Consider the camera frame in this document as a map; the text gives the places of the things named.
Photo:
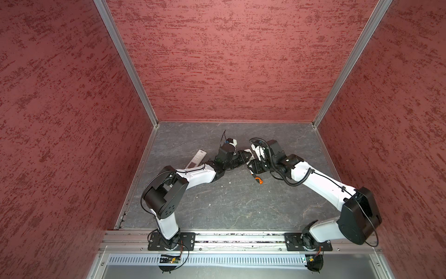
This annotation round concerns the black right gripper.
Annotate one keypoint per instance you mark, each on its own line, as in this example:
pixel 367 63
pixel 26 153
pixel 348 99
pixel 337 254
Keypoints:
pixel 256 168

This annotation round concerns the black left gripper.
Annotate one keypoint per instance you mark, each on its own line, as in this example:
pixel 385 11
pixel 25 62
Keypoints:
pixel 243 157

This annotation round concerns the orange black screwdriver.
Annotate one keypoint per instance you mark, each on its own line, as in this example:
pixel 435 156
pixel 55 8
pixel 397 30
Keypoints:
pixel 258 179

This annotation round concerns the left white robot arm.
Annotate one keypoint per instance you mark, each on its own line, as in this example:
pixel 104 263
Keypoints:
pixel 163 194

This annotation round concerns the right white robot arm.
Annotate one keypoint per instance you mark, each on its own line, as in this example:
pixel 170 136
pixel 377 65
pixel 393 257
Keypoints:
pixel 359 214

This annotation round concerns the white remote with screen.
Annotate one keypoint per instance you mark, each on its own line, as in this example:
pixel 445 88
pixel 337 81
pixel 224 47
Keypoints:
pixel 197 159

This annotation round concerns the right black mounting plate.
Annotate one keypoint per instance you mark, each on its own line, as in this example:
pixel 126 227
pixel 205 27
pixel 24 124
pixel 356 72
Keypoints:
pixel 298 242

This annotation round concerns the black mounting plate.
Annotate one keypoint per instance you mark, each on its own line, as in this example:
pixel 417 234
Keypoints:
pixel 298 242
pixel 182 241

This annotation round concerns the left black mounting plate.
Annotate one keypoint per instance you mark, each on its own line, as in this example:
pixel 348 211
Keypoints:
pixel 182 241

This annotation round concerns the perforated cable duct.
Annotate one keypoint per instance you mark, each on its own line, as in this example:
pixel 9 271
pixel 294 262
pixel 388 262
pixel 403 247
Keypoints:
pixel 293 261

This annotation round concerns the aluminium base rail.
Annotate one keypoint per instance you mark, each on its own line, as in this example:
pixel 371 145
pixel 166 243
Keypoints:
pixel 209 241

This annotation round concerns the aluminium corner post right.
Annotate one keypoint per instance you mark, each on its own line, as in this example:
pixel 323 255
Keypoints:
pixel 367 32

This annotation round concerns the aluminium corner post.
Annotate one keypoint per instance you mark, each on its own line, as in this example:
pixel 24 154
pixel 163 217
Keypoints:
pixel 367 32
pixel 118 42

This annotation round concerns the aluminium corner post left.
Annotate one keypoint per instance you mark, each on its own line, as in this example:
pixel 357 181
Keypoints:
pixel 118 42

